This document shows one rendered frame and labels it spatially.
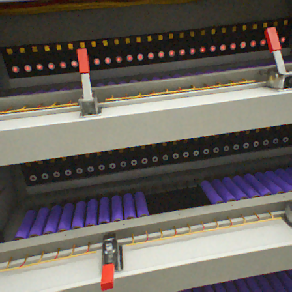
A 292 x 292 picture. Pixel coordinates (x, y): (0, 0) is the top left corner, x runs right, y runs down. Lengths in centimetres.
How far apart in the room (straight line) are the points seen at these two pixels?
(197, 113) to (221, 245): 18
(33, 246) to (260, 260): 30
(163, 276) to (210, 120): 21
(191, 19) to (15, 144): 42
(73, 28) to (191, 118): 33
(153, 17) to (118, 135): 32
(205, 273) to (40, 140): 27
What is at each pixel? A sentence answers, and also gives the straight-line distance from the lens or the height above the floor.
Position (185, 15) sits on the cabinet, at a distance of 59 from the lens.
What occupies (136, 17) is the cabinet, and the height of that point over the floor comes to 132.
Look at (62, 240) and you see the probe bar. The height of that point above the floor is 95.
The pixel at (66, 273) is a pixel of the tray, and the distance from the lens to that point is 37.
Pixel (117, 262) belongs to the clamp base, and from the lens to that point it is 34.
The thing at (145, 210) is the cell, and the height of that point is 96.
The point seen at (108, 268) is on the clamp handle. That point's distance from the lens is 31.
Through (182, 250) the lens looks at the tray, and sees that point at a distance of 37.
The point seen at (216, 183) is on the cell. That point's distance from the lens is 46.
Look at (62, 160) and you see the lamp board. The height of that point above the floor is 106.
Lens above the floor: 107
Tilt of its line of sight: 1 degrees down
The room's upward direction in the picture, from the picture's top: 8 degrees counter-clockwise
